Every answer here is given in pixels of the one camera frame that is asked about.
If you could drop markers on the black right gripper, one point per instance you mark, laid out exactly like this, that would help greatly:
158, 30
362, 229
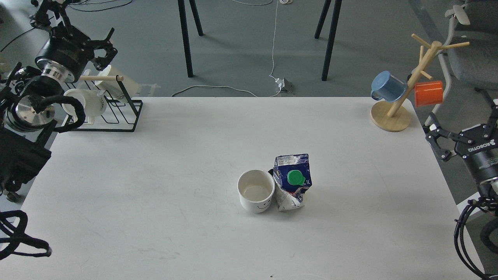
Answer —
480, 157

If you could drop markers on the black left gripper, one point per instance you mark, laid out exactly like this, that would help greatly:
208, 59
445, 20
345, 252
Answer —
64, 50

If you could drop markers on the blue white milk carton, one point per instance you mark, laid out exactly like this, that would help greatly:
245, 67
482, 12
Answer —
292, 178

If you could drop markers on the white smiley face mug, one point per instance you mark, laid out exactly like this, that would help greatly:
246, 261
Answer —
256, 189

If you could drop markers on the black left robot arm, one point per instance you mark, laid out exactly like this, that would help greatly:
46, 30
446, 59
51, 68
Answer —
33, 104

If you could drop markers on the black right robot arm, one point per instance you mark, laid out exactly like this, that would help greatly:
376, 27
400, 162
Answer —
442, 143

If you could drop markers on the white cup behind rack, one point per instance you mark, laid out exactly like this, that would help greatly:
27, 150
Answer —
112, 86

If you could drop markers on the white cup on rack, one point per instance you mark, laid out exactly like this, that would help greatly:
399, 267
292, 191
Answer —
93, 102

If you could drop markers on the orange mug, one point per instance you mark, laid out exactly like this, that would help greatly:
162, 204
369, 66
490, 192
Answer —
429, 93

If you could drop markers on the wooden mug tree stand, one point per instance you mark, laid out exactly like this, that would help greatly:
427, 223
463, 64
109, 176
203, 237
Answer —
393, 117

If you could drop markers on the blue mug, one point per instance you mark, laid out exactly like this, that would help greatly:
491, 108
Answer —
388, 87

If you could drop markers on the grey office chair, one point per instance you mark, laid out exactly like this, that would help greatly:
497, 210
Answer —
467, 71

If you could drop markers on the black table leg pair right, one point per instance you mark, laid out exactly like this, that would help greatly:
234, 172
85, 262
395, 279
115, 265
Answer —
332, 32

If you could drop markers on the black wire cup rack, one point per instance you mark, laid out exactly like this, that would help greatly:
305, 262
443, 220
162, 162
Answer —
119, 116

